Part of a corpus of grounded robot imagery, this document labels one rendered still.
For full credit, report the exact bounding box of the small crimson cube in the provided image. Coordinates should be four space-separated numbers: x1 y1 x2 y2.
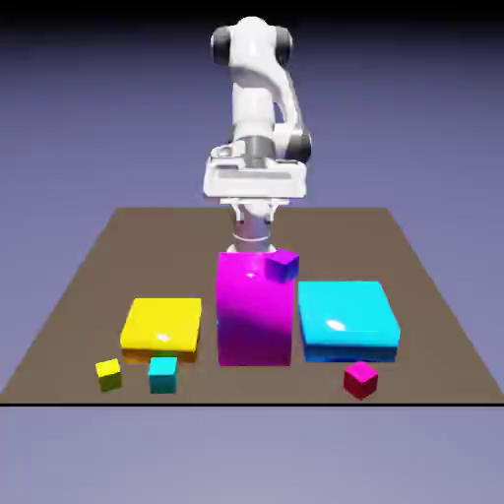
343 359 380 402

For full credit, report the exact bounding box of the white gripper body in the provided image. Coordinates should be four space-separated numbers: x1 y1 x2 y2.
202 156 309 207

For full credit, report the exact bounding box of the small yellow cube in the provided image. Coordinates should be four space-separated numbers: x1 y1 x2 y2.
94 357 124 394

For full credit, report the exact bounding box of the large magenta box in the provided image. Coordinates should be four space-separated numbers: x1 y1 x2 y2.
215 250 296 368

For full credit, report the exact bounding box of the large yellow box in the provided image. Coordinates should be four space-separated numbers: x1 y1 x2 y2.
119 296 203 364

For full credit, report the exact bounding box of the small purple cube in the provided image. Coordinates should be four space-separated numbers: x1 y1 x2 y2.
264 248 301 284

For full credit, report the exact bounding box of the large cyan box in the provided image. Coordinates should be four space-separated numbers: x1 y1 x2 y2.
297 280 402 364

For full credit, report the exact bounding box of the small cyan cube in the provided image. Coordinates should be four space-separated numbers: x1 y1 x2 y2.
148 355 179 396

